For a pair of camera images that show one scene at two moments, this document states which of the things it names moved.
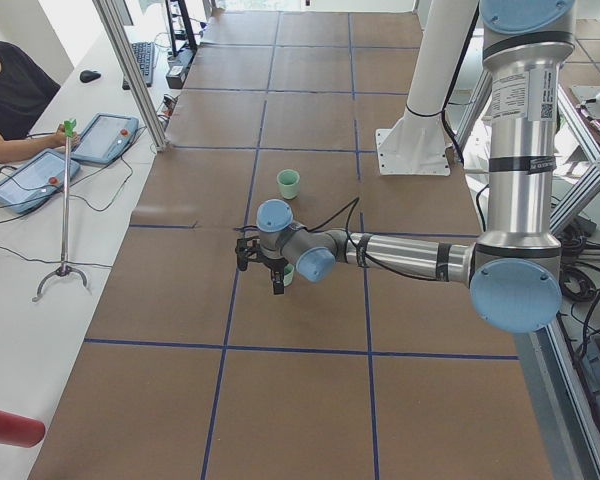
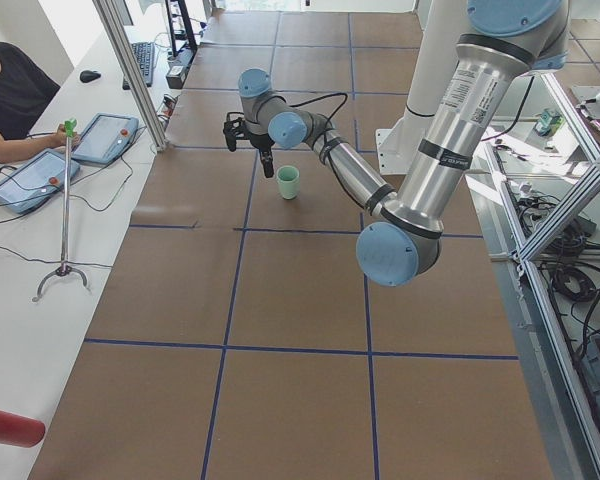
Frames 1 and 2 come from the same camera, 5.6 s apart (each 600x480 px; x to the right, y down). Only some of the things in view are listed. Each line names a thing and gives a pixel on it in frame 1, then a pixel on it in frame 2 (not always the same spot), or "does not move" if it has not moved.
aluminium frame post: (132, 75) does not move
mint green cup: (288, 274) -> (287, 174)
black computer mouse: (87, 76) does not move
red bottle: (5, 428) does not move
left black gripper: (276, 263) -> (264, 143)
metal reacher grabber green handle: (67, 269) does not move
